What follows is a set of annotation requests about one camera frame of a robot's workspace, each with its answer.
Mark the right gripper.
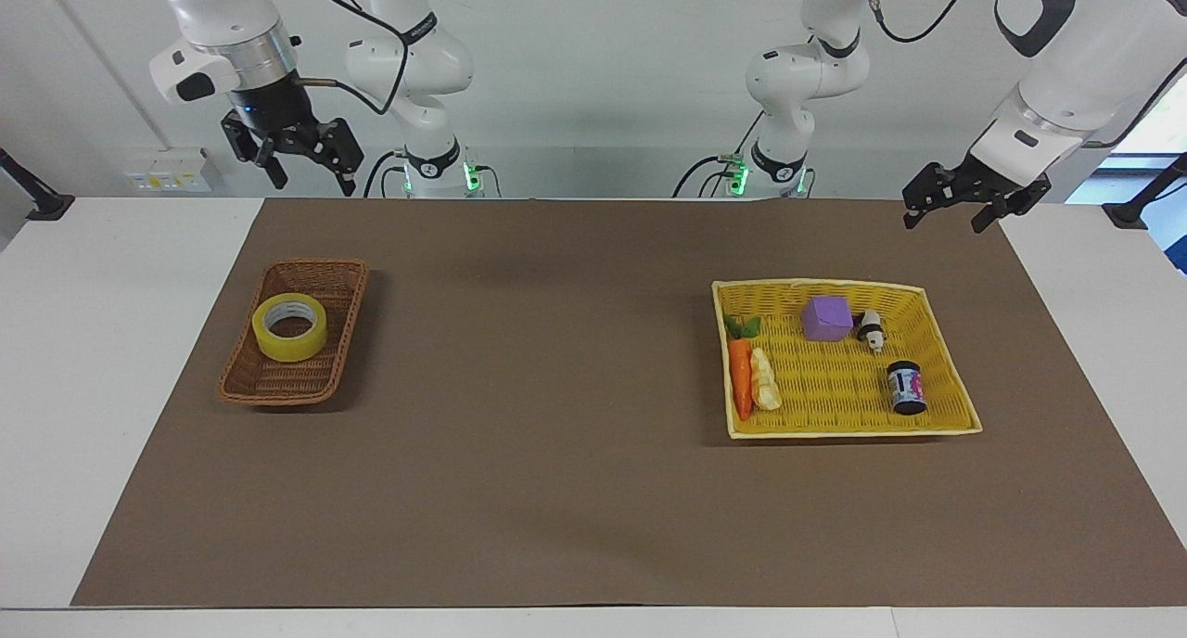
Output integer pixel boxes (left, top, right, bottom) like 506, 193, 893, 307
220, 72, 365, 198

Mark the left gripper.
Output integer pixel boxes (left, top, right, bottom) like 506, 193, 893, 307
901, 154, 1054, 235

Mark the yellow tape roll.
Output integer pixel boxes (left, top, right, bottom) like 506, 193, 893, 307
251, 291, 329, 364

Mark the yellow woven basket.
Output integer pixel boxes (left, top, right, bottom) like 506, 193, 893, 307
710, 277, 985, 441

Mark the brown wicker basket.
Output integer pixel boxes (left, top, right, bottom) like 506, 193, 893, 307
217, 257, 371, 408

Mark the black stand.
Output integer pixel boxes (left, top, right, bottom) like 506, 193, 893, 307
0, 147, 76, 223
1101, 152, 1187, 232

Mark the purple cube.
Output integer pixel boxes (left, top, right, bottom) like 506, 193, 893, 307
800, 294, 855, 343

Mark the dark printed can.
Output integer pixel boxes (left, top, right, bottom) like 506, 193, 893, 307
886, 360, 928, 417

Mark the pale yellow toy food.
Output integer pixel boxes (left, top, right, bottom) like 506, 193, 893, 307
748, 346, 785, 412

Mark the orange toy carrot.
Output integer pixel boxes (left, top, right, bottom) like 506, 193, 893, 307
724, 314, 764, 423

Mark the black cable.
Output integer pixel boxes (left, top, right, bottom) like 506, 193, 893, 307
1083, 57, 1187, 149
363, 150, 410, 199
671, 109, 769, 199
294, 0, 415, 118
861, 0, 981, 45

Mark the white wall socket box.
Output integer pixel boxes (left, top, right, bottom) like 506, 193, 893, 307
122, 147, 213, 195

